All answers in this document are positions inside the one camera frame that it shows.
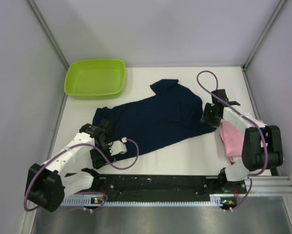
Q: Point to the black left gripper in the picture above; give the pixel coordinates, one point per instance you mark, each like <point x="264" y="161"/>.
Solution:
<point x="96" y="161"/>

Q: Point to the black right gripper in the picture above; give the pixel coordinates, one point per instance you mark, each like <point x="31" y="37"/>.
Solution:
<point x="205" y="118"/>

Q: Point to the navy blue t shirt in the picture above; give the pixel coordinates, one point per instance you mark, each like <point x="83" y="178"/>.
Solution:
<point x="172" y="115"/>

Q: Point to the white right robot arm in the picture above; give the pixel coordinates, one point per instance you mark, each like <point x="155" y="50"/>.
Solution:
<point x="251" y="146"/>

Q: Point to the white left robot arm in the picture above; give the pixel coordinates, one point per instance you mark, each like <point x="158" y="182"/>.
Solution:
<point x="50" y="183"/>

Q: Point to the pink folded t shirt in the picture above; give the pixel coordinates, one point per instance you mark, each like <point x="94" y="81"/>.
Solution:
<point x="233" y="137"/>

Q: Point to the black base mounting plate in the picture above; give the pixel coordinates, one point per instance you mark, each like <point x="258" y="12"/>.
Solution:
<point x="163" y="188"/>

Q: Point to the lime green plastic basin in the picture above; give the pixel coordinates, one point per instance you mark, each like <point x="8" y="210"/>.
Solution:
<point x="95" y="79"/>

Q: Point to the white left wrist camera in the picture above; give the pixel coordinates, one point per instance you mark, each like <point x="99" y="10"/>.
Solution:
<point x="118" y="147"/>

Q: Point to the grey slotted cable duct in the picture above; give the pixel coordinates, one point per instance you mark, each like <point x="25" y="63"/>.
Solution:
<point x="93" y="201"/>

